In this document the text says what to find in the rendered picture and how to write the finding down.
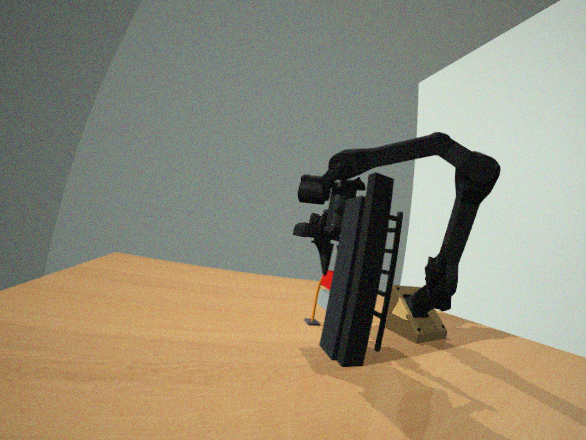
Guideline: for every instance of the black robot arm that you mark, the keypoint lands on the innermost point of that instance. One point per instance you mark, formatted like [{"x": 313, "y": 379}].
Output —
[{"x": 475, "y": 176}]

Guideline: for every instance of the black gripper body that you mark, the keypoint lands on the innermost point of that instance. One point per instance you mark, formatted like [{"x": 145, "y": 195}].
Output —
[{"x": 333, "y": 225}]

